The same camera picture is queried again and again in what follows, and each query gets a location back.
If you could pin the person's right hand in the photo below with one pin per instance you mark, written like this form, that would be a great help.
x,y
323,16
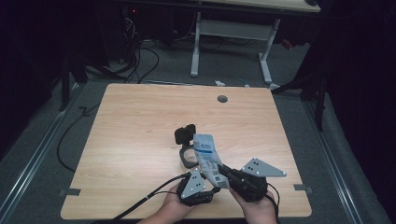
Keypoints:
x,y
258,210

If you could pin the small red object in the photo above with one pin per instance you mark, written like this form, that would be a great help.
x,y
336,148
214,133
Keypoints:
x,y
287,44

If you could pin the person's left hand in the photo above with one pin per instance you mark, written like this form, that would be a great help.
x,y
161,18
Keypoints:
x,y
172,205

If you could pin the round table grommet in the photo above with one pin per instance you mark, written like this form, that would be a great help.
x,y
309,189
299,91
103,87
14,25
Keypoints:
x,y
222,99

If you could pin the metal floor rail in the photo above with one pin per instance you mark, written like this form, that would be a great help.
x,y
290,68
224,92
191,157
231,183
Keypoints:
x,y
34,155
333,161

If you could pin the white-framed desk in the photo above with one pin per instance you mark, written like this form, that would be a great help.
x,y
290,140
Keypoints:
x,y
233,29

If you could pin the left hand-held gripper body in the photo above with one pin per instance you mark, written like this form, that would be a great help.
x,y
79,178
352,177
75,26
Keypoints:
x,y
192,185

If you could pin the grey tape piece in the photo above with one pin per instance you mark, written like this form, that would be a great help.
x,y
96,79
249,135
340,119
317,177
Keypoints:
x,y
302,187
70,192

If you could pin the black small box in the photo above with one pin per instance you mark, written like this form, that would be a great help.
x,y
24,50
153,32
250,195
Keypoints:
x,y
185,133

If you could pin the black stand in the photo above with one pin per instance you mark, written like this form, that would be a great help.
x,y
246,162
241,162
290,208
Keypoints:
x,y
319,93
65,84

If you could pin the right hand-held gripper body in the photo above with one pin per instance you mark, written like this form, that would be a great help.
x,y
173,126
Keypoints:
x,y
258,168

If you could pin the small white floor scrap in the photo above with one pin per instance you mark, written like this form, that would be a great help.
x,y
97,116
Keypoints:
x,y
219,83

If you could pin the white and blue packet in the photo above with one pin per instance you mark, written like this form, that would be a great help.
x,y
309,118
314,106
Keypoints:
x,y
207,155

